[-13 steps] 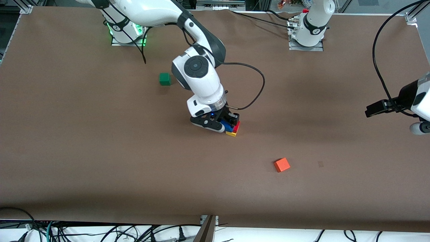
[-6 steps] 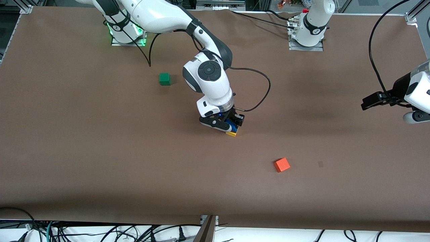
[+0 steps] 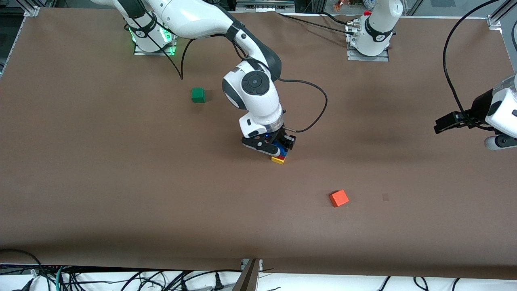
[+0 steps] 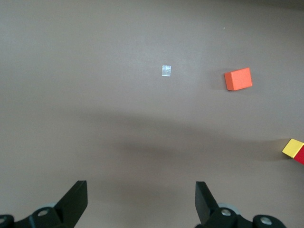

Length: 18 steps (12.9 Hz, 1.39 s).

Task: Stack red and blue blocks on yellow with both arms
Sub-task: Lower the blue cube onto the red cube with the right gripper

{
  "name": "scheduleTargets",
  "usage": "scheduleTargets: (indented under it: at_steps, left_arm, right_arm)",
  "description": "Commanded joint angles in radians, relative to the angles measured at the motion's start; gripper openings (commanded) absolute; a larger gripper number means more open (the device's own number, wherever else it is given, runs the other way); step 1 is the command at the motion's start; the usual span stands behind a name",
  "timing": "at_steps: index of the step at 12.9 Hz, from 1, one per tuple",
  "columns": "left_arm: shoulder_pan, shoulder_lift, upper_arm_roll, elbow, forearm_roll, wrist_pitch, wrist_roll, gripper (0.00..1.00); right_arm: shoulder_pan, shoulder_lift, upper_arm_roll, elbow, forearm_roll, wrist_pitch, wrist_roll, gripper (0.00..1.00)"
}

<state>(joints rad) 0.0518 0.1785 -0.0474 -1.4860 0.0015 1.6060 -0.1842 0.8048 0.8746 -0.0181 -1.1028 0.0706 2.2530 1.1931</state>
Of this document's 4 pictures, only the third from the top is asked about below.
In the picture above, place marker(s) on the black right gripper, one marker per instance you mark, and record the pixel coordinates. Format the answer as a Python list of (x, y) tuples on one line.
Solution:
[(288, 140)]

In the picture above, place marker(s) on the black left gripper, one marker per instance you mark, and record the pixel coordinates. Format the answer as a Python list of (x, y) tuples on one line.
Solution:
[(479, 107)]

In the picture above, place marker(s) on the blue block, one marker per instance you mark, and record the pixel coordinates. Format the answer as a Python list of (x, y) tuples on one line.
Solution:
[(284, 148)]

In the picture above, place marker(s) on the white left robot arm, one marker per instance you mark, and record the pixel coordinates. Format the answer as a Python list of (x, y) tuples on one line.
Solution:
[(379, 24)]

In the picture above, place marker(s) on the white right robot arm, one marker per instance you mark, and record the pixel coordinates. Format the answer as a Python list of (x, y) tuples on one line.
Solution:
[(194, 18)]

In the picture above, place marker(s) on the yellow block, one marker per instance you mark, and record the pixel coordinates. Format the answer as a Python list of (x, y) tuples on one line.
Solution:
[(278, 161)]

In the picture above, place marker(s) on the orange block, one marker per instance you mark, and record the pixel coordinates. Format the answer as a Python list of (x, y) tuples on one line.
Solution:
[(339, 198)]

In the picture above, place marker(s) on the brown paper table cover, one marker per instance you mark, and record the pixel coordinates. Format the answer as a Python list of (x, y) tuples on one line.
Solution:
[(258, 226)]

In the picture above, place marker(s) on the green block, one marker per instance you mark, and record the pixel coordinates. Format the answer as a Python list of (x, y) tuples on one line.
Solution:
[(198, 95)]

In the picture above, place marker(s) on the dark metal beam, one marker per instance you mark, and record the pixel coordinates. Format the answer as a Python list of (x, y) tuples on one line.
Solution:
[(247, 279)]

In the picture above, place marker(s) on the black power plug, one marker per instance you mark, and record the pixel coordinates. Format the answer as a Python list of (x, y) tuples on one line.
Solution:
[(219, 283)]

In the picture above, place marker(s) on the silver corner bracket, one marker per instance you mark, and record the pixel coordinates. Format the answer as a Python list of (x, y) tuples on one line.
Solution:
[(494, 22), (31, 12)]

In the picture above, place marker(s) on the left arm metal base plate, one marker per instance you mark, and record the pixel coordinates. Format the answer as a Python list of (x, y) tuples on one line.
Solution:
[(363, 59)]

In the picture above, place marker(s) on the aluminium frame profile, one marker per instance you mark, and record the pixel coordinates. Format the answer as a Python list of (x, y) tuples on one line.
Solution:
[(503, 10)]

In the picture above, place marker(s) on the silver metal table bracket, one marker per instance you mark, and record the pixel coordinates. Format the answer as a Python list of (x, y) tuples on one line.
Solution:
[(243, 263)]

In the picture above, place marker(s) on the grey metal rail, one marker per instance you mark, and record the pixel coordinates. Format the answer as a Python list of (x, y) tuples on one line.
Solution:
[(264, 5)]

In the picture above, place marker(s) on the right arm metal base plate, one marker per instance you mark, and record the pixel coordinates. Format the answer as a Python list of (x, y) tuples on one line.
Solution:
[(139, 53)]

